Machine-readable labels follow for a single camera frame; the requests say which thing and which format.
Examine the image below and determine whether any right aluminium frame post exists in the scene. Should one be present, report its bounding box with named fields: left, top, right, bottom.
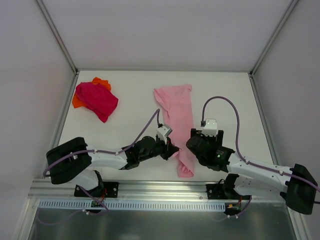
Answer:
left=249, top=0, right=300, bottom=76

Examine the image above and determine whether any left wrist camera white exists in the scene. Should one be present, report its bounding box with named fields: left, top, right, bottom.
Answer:
left=156, top=124, right=173, bottom=145

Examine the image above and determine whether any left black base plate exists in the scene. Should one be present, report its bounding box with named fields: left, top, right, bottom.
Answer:
left=73, top=181, right=119, bottom=199

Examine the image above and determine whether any orange folded t shirt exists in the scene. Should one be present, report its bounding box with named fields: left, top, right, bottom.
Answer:
left=72, top=77, right=112, bottom=109

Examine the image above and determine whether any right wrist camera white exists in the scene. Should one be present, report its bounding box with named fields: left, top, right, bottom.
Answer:
left=200, top=118, right=218, bottom=137

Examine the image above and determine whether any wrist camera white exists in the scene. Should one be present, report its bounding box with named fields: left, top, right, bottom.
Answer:
left=156, top=124, right=173, bottom=145
left=200, top=118, right=218, bottom=137

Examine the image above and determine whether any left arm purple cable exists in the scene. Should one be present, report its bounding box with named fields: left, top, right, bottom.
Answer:
left=42, top=108, right=163, bottom=216

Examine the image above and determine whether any light pink t shirt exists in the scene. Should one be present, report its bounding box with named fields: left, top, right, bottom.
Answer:
left=154, top=84, right=196, bottom=178

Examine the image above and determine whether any left aluminium frame post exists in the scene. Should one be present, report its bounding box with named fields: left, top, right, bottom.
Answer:
left=34, top=0, right=78, bottom=75

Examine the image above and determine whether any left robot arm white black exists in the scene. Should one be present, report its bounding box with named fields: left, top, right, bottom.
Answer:
left=43, top=136, right=179, bottom=197

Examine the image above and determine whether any aluminium frame post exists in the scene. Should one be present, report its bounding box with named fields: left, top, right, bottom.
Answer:
left=34, top=0, right=78, bottom=75
left=249, top=0, right=300, bottom=76

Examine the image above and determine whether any white slotted cable duct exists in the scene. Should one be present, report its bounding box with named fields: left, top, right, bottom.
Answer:
left=38, top=199, right=226, bottom=212

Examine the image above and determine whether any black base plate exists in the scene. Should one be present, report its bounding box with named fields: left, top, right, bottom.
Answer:
left=73, top=181, right=119, bottom=199
left=205, top=183, right=250, bottom=200

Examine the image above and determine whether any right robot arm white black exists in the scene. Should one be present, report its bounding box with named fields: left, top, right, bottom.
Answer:
left=186, top=128, right=318, bottom=215

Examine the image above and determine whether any aluminium mounting rail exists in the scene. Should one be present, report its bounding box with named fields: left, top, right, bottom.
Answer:
left=26, top=177, right=286, bottom=203

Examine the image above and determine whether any magenta folded t shirt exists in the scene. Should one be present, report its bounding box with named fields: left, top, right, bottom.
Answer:
left=75, top=82, right=119, bottom=123

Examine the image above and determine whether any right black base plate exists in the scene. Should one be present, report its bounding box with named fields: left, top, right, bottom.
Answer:
left=205, top=183, right=250, bottom=200

